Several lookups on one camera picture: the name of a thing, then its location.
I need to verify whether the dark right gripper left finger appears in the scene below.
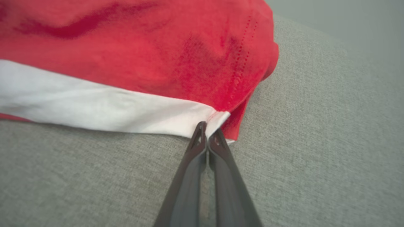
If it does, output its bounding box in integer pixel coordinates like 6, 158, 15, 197
154, 121, 208, 227

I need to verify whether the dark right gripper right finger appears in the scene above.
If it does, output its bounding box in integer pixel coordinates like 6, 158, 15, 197
208, 127, 263, 227

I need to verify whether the red and white shirt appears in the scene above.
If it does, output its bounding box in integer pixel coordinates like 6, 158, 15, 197
0, 0, 280, 144

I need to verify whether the grey fabric sofa cushion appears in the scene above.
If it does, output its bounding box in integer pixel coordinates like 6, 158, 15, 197
0, 14, 404, 227

